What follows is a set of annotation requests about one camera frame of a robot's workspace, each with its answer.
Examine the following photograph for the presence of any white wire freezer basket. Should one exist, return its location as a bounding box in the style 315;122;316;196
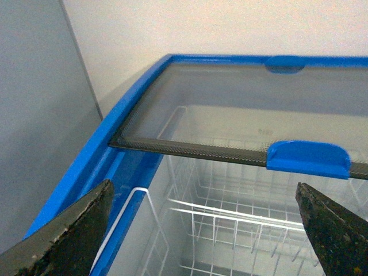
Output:
91;106;368;276

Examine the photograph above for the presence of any white chest freezer blue rim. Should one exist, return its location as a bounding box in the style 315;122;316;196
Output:
22;53;368;276

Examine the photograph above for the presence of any glass sliding freezer lid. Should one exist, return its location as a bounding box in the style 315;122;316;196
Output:
110;64;367;179

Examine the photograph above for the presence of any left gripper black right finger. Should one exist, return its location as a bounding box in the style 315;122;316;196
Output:
296;182;367;275

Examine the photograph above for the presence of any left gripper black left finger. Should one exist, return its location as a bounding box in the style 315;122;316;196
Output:
1;179;114;275

